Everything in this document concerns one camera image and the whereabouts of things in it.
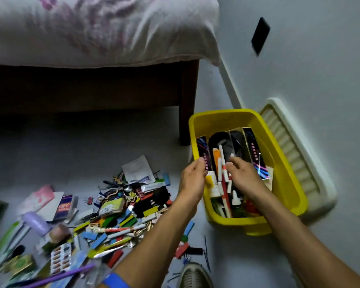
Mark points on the yellow plastic bin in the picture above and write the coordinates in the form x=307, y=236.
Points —
x=288, y=188

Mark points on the white red pen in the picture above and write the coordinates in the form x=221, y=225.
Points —
x=226, y=200

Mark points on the pink white bunny packet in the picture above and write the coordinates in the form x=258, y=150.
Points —
x=42, y=196

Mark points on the white yellow label bottle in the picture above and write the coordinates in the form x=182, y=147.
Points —
x=211, y=184

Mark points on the white marker pen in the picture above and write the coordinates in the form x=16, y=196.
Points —
x=221, y=152

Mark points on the white green pen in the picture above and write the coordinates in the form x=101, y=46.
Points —
x=13, y=245

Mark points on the person's right shoe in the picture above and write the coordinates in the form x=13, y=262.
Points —
x=195, y=277

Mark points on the pile of coloured blocks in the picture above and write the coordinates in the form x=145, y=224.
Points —
x=129, y=221

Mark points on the green yellow tea sachet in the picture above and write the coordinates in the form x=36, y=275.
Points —
x=21, y=264

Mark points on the white bin lid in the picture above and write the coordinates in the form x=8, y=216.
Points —
x=297, y=152

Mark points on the dark wooden bed frame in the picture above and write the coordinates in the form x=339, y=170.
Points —
x=93, y=86

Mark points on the person's right hand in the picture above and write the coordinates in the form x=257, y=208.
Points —
x=247, y=182

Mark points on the orange pill blister pack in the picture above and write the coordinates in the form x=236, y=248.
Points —
x=61, y=258

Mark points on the orange red pen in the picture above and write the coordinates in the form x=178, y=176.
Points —
x=216, y=158

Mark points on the black cloth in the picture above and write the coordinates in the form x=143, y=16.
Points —
x=159, y=196

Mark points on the white skirting board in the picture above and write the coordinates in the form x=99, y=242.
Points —
x=231, y=83

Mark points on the purple toothbrush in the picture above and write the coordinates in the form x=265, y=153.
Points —
x=63, y=275

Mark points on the person's right forearm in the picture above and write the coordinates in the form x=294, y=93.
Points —
x=306, y=248

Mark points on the blue wristband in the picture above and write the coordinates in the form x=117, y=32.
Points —
x=115, y=281

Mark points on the navy red small box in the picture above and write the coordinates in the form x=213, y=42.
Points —
x=64, y=206

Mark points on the black sleep mask packet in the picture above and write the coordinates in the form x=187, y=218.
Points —
x=214, y=140
x=258, y=158

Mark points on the person's left hand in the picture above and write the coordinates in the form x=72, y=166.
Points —
x=192, y=185

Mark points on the yellow green bunny box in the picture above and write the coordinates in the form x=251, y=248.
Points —
x=112, y=206

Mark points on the person's left forearm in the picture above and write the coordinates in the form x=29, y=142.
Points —
x=150, y=248

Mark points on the lilac capsule device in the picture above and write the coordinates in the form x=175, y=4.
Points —
x=37, y=223

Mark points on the black car key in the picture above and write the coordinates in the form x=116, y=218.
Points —
x=18, y=251

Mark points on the blue card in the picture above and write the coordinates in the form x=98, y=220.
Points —
x=78, y=259

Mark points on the black wall socket plate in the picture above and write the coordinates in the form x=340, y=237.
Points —
x=260, y=35

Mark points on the green white sachet strip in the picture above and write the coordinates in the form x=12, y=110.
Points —
x=4, y=239

